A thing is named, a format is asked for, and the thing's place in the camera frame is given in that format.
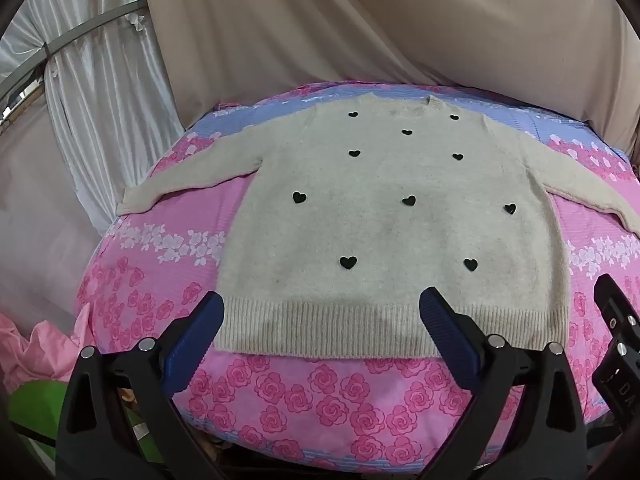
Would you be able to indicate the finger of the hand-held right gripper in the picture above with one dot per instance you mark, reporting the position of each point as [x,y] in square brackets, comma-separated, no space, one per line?
[617,310]

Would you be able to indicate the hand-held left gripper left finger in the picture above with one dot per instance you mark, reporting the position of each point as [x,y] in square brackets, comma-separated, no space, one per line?
[196,340]

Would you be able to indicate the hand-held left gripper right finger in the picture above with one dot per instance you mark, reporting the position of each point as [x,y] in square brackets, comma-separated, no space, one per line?
[445,335]

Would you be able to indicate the cream sweater with black hearts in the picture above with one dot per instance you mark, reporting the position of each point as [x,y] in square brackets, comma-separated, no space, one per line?
[375,235]

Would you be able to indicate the pink floral bed sheet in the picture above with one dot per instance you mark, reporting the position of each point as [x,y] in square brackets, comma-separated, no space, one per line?
[325,400]

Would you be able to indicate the pink crumpled cloth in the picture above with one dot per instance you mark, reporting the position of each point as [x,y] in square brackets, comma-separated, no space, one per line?
[40,345]

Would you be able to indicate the green bag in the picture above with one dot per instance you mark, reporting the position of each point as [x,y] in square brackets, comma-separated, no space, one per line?
[35,410]

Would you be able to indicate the white satin curtain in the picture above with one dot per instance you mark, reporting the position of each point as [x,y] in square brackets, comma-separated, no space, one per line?
[100,90]

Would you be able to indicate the beige backdrop cloth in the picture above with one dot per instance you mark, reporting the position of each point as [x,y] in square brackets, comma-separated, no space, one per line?
[400,20]

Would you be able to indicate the metal curtain rail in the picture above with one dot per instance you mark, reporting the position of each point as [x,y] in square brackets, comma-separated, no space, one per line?
[75,34]

